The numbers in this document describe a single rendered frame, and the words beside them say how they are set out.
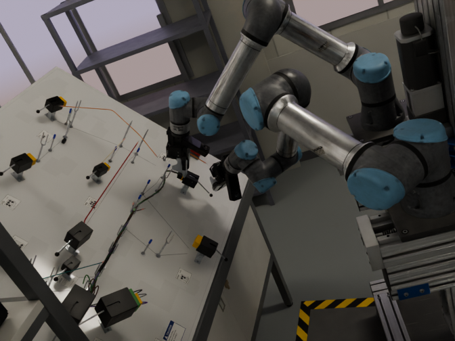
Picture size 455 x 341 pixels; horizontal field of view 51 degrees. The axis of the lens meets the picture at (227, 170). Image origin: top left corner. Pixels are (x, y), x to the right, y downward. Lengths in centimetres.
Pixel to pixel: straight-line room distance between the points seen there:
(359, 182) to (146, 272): 85
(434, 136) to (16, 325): 98
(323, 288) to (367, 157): 174
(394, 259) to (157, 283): 78
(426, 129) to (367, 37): 246
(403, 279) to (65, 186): 117
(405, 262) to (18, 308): 95
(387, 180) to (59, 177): 118
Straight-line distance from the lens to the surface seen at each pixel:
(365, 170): 112
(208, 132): 159
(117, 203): 182
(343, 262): 292
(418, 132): 120
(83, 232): 156
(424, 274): 142
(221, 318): 189
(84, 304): 139
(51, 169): 185
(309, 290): 282
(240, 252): 211
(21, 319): 105
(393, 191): 112
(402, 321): 229
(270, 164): 169
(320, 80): 366
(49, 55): 381
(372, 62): 165
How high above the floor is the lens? 200
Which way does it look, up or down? 28 degrees down
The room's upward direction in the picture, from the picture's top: 23 degrees counter-clockwise
